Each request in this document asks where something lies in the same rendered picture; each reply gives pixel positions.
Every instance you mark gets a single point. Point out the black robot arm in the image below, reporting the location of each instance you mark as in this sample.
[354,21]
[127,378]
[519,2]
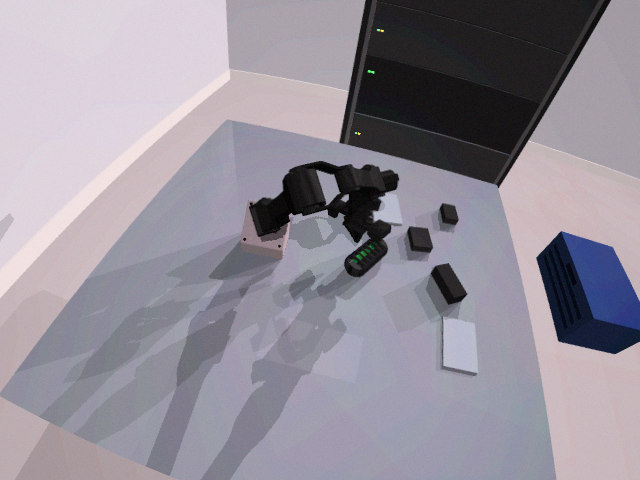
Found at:
[302,192]

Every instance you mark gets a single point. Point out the dark grey controller unit with green rocker switches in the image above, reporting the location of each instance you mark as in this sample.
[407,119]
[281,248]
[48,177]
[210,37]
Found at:
[365,257]

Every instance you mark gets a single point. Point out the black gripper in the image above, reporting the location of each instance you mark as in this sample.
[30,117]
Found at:
[357,220]

